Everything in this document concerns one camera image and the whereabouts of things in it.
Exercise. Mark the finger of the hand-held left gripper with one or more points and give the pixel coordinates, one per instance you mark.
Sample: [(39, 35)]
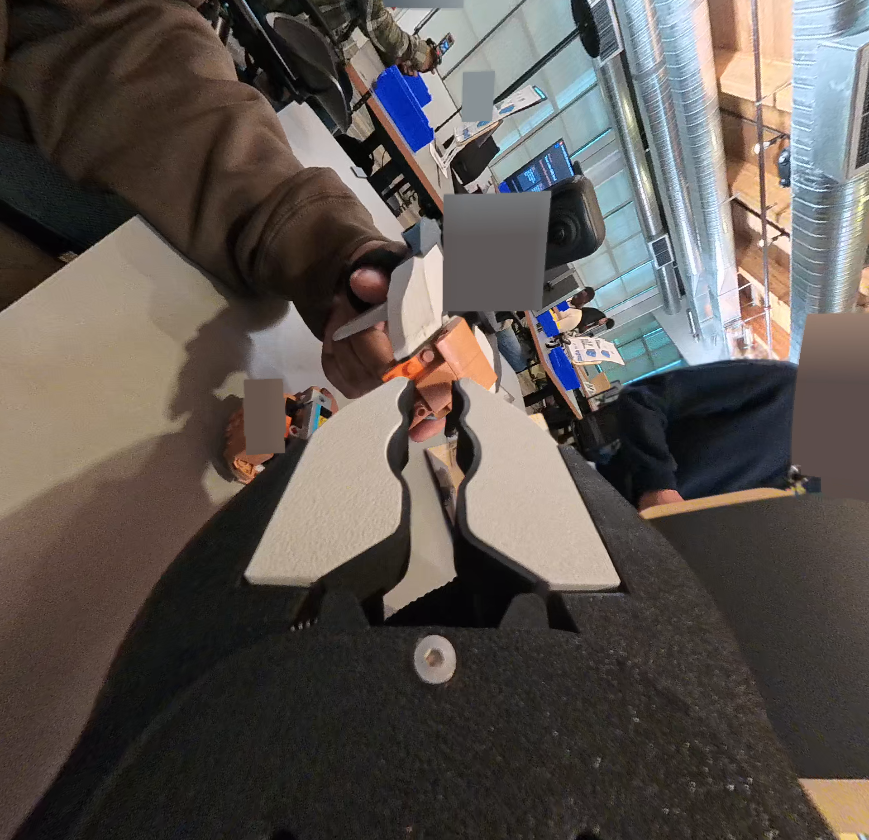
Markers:
[(414, 304)]

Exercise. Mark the silver ceiling duct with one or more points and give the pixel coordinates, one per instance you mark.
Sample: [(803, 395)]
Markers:
[(706, 135)]

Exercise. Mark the black office chair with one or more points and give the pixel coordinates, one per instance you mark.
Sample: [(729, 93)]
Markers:
[(306, 53)]

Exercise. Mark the person's left hand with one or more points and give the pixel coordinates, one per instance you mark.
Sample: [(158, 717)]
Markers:
[(360, 365)]

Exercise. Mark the small blue bin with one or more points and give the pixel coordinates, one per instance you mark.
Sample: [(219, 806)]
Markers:
[(554, 327)]

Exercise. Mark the lit background screen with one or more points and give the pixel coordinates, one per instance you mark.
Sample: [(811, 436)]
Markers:
[(541, 168)]

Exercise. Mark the brown brick assembly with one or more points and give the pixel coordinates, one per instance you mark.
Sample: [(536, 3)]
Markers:
[(455, 352)]

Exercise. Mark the printed paper sheet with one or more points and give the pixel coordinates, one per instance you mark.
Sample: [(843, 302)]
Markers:
[(592, 350)]

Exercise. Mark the stack of blue bins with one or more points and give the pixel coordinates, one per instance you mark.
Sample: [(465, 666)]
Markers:
[(403, 103)]

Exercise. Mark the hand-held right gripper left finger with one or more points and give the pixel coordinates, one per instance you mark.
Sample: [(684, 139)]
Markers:
[(333, 508)]

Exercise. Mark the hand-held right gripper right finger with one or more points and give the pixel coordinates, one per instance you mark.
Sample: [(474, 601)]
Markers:
[(532, 508)]

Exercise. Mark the wood-framed black screen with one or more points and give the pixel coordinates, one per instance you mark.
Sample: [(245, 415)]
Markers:
[(801, 623)]

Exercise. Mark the person's left forearm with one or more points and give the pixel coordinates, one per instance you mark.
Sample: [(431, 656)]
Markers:
[(190, 121)]

